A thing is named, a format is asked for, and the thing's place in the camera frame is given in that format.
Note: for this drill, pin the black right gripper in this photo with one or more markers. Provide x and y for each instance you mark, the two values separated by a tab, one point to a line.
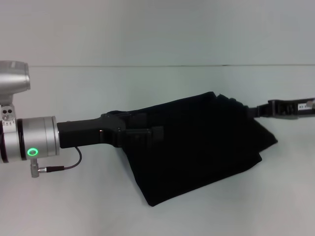
288	109

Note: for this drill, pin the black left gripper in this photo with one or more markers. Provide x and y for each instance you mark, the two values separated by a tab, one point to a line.
88	134

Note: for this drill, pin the black t-shirt with white print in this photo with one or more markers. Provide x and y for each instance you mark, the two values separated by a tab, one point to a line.
197	147

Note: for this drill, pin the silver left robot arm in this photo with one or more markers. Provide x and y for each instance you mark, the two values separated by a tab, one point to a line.
29	138

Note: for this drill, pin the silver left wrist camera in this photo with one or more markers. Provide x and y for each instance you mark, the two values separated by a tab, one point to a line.
12	78

